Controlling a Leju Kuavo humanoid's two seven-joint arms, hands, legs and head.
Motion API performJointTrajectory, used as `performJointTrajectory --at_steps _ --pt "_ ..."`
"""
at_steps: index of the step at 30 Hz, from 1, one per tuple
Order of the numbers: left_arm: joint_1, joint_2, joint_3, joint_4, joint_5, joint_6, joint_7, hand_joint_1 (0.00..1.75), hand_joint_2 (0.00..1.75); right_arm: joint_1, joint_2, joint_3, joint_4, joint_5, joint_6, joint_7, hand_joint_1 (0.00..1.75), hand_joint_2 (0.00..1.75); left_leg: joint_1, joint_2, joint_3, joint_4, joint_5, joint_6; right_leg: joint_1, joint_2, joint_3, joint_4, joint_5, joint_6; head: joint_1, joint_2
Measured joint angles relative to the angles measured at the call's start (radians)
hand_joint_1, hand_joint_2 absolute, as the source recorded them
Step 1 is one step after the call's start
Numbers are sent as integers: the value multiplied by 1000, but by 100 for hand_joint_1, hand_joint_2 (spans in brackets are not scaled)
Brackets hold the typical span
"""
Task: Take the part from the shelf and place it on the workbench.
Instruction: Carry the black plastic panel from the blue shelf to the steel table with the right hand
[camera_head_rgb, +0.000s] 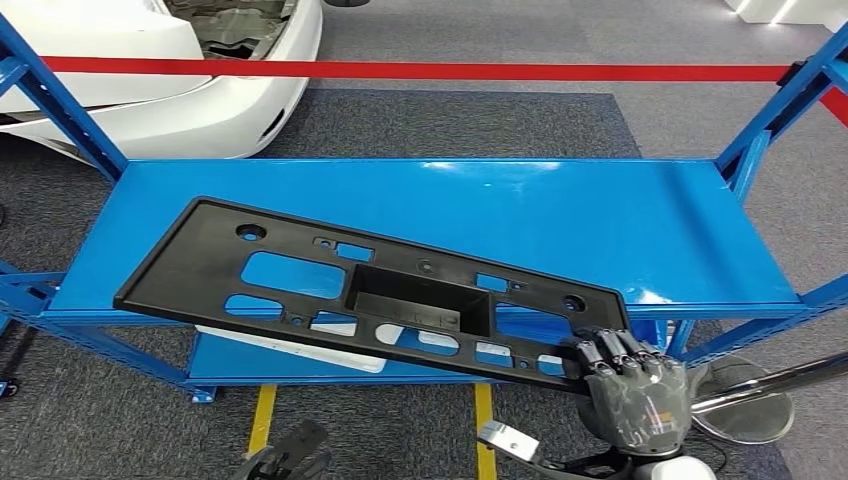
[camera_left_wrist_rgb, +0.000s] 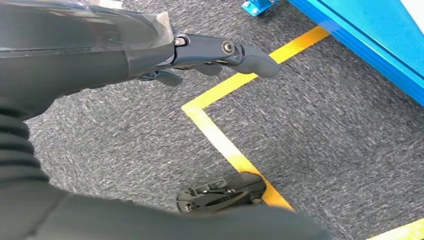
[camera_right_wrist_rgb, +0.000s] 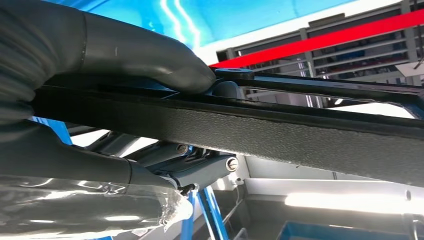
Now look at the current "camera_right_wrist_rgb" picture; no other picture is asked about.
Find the blue metal shelf rack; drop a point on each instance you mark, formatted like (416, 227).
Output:
(232, 16)

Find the red barrier belt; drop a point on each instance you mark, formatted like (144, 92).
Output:
(331, 39)

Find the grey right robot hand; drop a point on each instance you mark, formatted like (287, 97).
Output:
(66, 185)

